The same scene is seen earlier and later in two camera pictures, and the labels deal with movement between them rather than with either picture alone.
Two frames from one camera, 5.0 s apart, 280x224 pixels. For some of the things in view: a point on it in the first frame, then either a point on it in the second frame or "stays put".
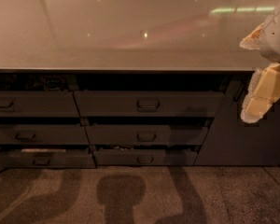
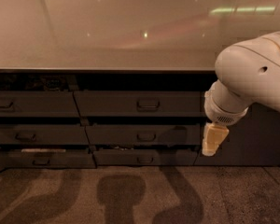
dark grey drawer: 146,134 stays put
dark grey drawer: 151,104 stays put
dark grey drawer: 38,134 stays put
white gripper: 276,36 → 220,115
